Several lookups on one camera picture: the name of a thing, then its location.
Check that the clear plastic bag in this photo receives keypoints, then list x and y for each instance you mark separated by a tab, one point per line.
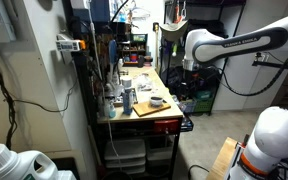
143	82

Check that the white orange wall device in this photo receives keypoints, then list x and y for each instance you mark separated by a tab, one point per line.
66	43

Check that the red toolbox drawer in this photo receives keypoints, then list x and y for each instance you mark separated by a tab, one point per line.
165	126

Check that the silver metal tin can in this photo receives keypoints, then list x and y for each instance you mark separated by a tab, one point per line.
156	101

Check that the wooden cutting board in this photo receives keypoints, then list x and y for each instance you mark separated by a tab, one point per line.
145	108

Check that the small blue bottle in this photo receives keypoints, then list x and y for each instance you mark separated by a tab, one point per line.
112	111

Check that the white plastic storage bin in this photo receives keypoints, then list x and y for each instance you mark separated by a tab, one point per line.
125	149

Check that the white detergent jug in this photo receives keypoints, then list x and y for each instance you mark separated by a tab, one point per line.
29	165

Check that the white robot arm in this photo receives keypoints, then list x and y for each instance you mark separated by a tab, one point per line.
268	142

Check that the green plastic crate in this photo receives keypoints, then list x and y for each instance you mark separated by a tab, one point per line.
204	100

